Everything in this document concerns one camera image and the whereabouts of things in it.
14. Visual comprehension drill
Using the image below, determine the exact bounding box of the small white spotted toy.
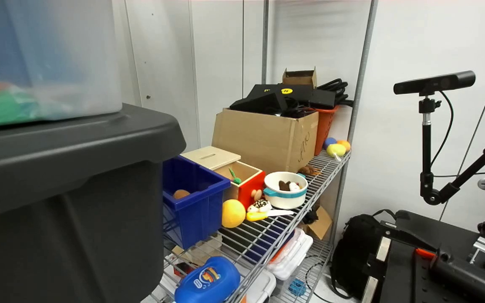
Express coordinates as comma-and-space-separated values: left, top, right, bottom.
254, 201, 273, 213

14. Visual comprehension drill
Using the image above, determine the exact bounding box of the wooden box red drawer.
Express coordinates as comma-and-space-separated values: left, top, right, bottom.
183, 147, 266, 208

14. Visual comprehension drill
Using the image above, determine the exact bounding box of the large cardboard box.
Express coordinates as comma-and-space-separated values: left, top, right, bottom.
212, 110, 318, 172

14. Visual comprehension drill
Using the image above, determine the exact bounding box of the brown monkey plush toy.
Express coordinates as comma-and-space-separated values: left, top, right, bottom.
278, 181, 301, 192

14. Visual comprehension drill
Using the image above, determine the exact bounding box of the black parts pile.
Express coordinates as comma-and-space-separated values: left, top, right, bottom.
231, 80, 353, 118

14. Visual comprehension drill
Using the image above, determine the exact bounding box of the yellow ball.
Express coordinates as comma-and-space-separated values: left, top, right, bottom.
222, 199, 246, 229

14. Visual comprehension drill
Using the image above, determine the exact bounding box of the orange ball in bin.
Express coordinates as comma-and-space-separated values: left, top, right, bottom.
173, 189, 190, 201

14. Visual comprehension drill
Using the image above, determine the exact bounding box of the blue plastic bin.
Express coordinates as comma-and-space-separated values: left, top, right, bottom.
161, 157, 231, 250

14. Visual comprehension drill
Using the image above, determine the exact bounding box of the orange red bin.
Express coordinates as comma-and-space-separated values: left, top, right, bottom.
315, 108, 337, 154

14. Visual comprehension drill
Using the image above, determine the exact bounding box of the small cardboard box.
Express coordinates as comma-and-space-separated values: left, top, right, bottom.
283, 70, 316, 86

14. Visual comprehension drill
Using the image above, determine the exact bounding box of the white plastic container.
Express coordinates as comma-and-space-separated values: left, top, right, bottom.
268, 229, 313, 282

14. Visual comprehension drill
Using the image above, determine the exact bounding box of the small blue spool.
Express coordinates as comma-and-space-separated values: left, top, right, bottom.
288, 280, 306, 297

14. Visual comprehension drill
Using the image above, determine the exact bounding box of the black backpack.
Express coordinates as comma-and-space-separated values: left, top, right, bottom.
330, 214, 396, 303

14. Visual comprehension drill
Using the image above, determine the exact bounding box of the dark grey storage tote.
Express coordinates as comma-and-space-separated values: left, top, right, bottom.
0, 105, 185, 303

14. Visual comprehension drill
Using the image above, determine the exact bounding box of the black table with clamps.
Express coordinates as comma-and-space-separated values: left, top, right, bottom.
379, 211, 485, 303

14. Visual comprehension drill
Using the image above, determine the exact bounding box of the clear plastic storage bin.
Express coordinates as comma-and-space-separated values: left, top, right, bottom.
0, 0, 123, 125

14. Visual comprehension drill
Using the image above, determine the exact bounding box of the white bowl teal handle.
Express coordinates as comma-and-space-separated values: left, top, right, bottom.
263, 172, 308, 211

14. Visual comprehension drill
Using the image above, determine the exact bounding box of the toy knife yellow handle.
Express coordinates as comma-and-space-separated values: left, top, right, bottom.
246, 209, 295, 223

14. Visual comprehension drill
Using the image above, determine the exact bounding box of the wire metal shelf rack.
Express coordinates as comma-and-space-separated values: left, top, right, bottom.
140, 0, 380, 303

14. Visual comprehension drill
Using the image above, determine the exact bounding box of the black camera on stand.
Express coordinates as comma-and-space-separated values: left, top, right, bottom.
392, 71, 485, 206

